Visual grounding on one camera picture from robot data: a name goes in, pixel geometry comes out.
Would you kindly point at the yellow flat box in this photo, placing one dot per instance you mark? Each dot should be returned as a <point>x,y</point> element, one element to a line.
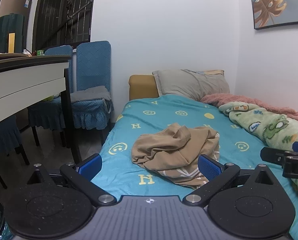
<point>11,43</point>

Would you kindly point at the grey pillow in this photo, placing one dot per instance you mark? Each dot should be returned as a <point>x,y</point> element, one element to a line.
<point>189,83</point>

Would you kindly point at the mustard bed headboard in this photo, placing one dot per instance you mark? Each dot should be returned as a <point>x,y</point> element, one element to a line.
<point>142,87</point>

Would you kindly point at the dark green chair back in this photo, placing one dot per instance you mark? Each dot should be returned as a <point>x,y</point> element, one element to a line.
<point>1,33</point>

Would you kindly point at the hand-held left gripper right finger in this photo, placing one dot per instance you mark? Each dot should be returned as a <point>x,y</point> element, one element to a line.
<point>210,168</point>

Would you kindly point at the yellow-green toy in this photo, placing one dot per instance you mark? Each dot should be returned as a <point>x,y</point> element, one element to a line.
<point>48,98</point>

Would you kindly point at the pink fluffy blanket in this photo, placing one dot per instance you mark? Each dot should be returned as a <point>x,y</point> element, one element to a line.
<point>241,99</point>

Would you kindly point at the tan shirt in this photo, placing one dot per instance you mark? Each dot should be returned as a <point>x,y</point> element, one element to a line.
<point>164,150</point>

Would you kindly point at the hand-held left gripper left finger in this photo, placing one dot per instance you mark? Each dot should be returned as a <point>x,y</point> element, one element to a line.
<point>90,167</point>

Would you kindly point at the grey cloth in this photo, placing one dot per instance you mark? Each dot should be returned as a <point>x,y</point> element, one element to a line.
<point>89,93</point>

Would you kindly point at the white table with dark top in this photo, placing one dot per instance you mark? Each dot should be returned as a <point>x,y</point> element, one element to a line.
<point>19,85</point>

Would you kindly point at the teal printed bed sheet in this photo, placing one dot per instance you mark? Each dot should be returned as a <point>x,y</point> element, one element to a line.
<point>164,112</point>

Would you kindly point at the dark window grille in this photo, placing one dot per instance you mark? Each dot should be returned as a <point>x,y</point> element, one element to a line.
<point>61,12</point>

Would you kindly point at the silver refrigerator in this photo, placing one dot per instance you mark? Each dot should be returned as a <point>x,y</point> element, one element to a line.
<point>12,5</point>

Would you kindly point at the blue covered chair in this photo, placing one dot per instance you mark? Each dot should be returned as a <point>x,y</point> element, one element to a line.
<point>92,65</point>
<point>50,112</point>
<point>4,135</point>

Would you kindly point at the green frog print blanket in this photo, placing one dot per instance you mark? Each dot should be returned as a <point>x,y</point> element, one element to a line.
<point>271,127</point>

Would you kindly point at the green can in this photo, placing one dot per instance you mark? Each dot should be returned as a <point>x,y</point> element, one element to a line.
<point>40,52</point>

